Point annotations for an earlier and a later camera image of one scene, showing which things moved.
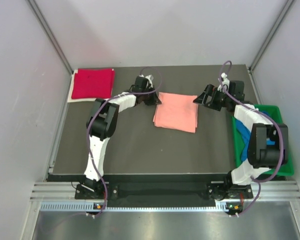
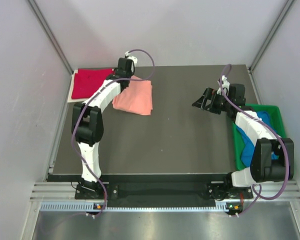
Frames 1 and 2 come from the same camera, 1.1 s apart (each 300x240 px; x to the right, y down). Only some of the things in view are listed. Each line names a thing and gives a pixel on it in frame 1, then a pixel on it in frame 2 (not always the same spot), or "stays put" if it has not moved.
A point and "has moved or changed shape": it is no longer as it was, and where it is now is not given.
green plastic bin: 273,113 stays put
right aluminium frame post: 288,7 stays put
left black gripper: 154,100 -> 129,74
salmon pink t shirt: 176,112 has moved or changed shape
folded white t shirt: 69,97 stays put
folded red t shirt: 93,83 stays put
